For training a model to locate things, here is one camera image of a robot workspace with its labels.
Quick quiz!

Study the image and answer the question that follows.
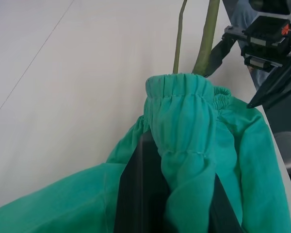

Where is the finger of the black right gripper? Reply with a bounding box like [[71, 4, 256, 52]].
[[246, 53, 291, 109], [203, 36, 243, 78]]

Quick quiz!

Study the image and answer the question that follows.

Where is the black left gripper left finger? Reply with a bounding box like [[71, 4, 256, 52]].
[[113, 132, 172, 233]]

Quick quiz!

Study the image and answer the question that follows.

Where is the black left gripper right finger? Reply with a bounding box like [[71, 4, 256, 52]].
[[210, 173, 244, 233]]

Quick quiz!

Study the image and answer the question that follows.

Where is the olive green wire hanger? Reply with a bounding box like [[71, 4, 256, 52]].
[[172, 0, 220, 78]]

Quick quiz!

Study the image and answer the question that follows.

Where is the green cloth garment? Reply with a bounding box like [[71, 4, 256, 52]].
[[0, 72, 291, 233]]

